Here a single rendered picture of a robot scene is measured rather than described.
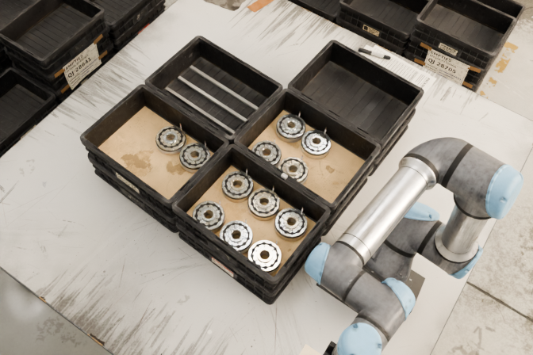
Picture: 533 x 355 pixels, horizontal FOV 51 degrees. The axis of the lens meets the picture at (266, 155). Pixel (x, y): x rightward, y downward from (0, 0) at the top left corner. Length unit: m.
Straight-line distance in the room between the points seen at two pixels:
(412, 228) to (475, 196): 0.41
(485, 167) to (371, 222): 0.28
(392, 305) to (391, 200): 0.23
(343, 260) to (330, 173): 0.80
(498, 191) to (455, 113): 1.09
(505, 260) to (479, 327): 0.37
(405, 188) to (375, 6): 2.00
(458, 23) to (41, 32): 2.02
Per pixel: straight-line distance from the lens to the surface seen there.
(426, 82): 2.42
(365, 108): 2.11
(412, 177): 1.28
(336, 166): 1.95
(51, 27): 2.93
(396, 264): 1.73
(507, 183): 1.31
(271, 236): 1.80
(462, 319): 2.75
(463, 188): 1.32
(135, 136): 2.01
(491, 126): 2.38
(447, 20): 3.04
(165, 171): 1.92
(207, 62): 2.20
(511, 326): 2.83
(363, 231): 1.19
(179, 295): 1.87
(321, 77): 2.17
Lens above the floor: 2.47
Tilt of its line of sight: 58 degrees down
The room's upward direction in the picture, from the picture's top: 4 degrees clockwise
